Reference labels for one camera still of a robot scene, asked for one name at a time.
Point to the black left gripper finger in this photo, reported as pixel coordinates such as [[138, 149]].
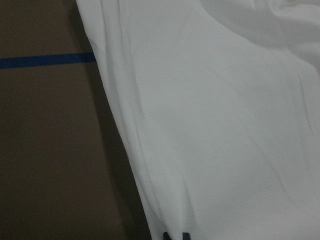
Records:
[[167, 236]]

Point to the white long-sleeve printed shirt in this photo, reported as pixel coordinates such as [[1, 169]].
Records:
[[217, 103]]

